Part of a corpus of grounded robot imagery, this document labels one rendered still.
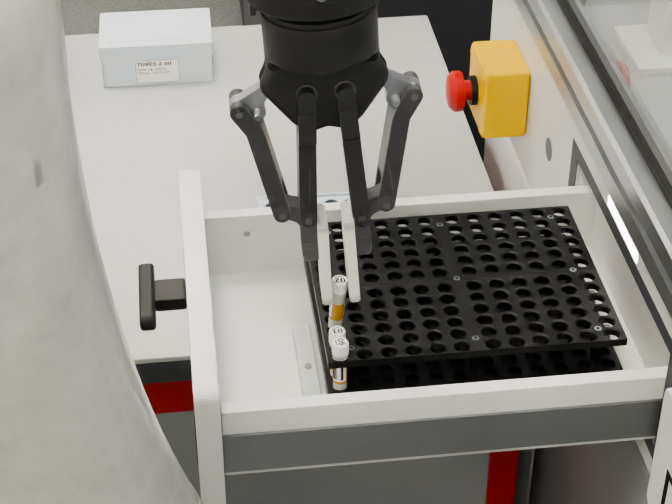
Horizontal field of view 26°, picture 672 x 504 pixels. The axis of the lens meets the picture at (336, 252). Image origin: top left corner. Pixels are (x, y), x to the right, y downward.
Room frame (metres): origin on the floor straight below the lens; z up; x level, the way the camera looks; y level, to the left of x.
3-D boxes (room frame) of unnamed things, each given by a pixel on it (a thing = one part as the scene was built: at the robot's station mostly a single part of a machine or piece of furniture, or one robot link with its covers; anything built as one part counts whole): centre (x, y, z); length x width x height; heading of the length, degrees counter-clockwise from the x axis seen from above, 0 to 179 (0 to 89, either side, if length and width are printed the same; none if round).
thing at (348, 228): (0.84, -0.01, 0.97); 0.03 x 0.01 x 0.07; 5
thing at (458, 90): (1.24, -0.12, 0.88); 0.04 x 0.03 x 0.04; 7
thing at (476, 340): (0.90, -0.09, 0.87); 0.22 x 0.18 x 0.06; 97
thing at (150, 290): (0.88, 0.13, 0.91); 0.07 x 0.04 x 0.01; 7
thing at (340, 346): (0.81, 0.00, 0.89); 0.01 x 0.01 x 0.05
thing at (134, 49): (1.50, 0.21, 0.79); 0.13 x 0.09 x 0.05; 96
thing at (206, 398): (0.88, 0.10, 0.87); 0.29 x 0.02 x 0.11; 7
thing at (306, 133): (0.84, 0.02, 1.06); 0.04 x 0.01 x 0.11; 5
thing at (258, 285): (0.90, -0.10, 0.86); 0.40 x 0.26 x 0.06; 97
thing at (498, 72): (1.24, -0.16, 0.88); 0.07 x 0.05 x 0.07; 7
